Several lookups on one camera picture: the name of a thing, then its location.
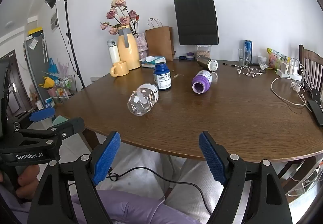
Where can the wooden chair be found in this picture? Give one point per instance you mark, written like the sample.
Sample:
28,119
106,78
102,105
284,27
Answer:
311,67

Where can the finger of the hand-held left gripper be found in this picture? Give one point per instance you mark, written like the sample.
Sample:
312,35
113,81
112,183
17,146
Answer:
41,114
72,125

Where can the clear plastic rack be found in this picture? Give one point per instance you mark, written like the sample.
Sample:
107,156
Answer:
305,181

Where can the dried pink flowers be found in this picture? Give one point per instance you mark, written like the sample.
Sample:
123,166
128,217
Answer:
123,20

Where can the blue bag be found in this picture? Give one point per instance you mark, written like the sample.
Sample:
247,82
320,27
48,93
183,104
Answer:
52,66

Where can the purple cup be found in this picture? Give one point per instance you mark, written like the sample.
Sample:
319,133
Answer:
204,78

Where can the person's left hand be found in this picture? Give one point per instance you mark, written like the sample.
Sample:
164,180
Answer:
27,179

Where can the clear drinking glass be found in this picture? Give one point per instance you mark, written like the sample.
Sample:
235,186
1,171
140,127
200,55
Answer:
241,58

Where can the pale pink vase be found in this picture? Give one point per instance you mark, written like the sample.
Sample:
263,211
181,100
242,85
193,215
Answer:
141,43

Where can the white power strip with chargers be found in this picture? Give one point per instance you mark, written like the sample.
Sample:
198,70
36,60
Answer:
287,72

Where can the white thermos bottle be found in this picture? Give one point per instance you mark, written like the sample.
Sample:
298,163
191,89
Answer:
114,54

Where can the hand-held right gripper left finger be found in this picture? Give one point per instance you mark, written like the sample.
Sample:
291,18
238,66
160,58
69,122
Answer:
106,159

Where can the purple jacket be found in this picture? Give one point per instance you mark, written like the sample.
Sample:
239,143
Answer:
131,205

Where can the yellow mug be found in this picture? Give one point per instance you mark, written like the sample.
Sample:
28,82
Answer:
121,68

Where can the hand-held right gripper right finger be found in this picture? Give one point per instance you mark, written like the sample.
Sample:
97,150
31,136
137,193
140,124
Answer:
212,159

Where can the clear plastic bottle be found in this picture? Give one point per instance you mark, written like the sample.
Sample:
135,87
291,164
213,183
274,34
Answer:
141,102

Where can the clear food container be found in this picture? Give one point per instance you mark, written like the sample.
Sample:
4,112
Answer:
204,51

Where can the dark blue pill bottle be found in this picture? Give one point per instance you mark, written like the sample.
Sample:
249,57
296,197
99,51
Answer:
162,72

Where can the small purple white jar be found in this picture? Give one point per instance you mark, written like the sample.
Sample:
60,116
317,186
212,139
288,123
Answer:
190,56

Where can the brown paper bag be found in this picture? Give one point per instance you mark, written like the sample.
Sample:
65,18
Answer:
159,42

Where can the cluttered storage cart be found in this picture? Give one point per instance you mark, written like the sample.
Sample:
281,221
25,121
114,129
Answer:
56,90

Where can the white earphones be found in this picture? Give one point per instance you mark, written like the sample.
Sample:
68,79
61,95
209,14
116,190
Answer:
253,75

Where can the yellow thermos jug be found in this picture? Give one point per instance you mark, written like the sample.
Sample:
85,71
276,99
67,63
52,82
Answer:
128,54

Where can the black paper bag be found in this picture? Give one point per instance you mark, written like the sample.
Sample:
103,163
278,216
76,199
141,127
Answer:
196,21

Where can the light green stool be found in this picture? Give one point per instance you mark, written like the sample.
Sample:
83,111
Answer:
60,121

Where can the black clip device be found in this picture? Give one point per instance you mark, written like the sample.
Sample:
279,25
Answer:
315,109

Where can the person's left forearm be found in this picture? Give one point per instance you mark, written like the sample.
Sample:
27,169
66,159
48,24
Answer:
10,205

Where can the blue drink can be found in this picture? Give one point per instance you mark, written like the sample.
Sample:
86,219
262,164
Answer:
248,48

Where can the stainless steel cup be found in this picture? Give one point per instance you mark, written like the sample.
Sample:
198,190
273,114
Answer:
205,61

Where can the yellow box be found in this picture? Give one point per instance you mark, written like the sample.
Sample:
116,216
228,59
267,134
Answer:
35,31

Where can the tissue box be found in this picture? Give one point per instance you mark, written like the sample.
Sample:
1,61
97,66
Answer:
151,62

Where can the colourful snack bags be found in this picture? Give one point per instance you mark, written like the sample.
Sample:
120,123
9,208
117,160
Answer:
275,59

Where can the brown door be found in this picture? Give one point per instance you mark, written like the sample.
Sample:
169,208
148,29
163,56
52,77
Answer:
15,97

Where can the small white cup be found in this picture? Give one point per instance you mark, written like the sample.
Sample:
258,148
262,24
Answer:
296,87

